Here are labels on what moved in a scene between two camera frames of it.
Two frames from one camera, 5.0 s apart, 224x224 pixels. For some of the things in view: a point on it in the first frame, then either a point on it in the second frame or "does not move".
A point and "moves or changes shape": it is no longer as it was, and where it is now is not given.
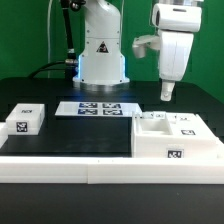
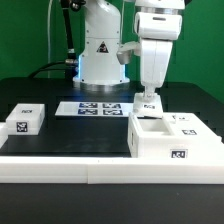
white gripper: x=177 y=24 to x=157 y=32
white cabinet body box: x=165 y=134 does not move
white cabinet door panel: x=190 y=125 does not move
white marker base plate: x=97 y=108 does not move
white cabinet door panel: x=153 y=115 moves or changes shape
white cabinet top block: x=25 y=119 does not move
